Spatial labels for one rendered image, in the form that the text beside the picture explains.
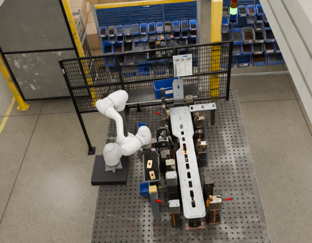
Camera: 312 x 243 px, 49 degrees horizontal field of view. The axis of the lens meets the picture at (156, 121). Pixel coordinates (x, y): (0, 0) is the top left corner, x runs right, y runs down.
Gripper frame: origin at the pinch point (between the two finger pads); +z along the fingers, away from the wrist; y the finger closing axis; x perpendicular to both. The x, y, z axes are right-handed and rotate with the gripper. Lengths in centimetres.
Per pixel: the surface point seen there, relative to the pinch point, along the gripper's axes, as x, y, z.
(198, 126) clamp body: 70, 41, 27
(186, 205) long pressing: -30, 35, 22
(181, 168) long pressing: 8.5, 27.8, 21.9
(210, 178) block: -2, 54, 19
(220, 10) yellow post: 141, 60, -69
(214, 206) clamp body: -29, 59, 23
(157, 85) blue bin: 120, -8, 12
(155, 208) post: -28.4, 6.3, 33.4
